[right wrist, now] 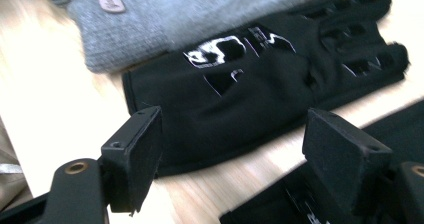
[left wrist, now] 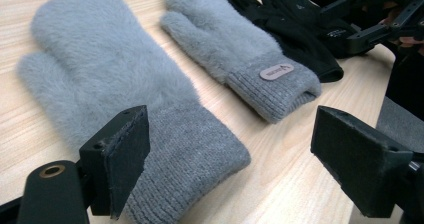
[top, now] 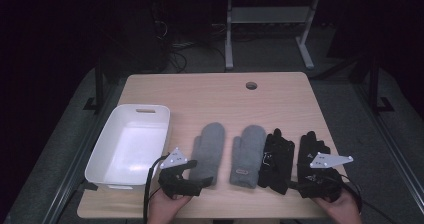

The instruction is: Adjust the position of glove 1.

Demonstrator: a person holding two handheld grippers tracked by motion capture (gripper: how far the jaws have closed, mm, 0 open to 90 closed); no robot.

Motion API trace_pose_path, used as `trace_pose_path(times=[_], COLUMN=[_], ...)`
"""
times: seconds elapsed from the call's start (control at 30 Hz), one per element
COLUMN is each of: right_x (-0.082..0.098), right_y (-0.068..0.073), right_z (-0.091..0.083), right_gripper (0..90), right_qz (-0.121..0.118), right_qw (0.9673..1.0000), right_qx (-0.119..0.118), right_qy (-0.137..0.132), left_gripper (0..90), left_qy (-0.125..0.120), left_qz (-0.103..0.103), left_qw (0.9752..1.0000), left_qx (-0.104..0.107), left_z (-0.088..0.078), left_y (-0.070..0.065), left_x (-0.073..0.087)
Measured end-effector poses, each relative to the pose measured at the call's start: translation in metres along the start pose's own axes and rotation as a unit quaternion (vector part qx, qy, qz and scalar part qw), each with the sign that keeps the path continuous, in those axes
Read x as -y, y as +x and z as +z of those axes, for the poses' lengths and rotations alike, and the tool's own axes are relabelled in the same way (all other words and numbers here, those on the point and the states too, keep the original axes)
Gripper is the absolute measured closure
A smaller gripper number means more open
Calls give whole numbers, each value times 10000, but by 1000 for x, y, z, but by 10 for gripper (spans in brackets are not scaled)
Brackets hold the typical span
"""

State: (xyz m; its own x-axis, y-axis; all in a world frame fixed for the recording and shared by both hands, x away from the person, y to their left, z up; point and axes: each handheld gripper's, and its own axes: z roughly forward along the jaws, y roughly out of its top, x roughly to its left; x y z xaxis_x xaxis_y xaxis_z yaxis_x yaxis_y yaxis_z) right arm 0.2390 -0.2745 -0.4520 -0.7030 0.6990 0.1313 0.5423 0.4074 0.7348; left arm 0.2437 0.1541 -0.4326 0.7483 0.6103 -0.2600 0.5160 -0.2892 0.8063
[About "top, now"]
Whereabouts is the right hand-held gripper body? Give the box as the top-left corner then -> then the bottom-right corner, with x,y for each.
297,152 -> 354,203

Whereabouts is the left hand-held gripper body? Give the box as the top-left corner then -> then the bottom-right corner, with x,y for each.
158,147 -> 201,199

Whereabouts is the plain grey mitten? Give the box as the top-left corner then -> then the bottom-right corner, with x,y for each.
188,121 -> 226,187

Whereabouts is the black glove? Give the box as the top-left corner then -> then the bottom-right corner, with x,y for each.
296,130 -> 332,185
257,128 -> 296,196

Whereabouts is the grey mitten with label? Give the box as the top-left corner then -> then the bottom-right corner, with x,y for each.
229,124 -> 267,189

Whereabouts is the white plastic bin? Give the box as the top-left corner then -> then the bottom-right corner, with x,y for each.
84,103 -> 171,191

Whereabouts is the person's left hand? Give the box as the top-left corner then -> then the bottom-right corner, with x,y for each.
148,187 -> 193,224

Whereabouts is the person's right hand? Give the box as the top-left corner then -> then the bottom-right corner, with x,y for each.
311,187 -> 363,224

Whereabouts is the dark computer tower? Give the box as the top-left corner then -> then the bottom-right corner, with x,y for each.
106,0 -> 172,77

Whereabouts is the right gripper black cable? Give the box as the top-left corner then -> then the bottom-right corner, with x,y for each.
339,173 -> 398,224

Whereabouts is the tangle of floor cables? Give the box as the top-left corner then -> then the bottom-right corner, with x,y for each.
153,19 -> 228,74

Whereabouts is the black frame post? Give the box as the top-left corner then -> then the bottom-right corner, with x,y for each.
368,50 -> 395,115
83,48 -> 106,114

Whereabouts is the grey metal desk frame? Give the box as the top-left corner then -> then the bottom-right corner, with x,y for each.
224,0 -> 322,71

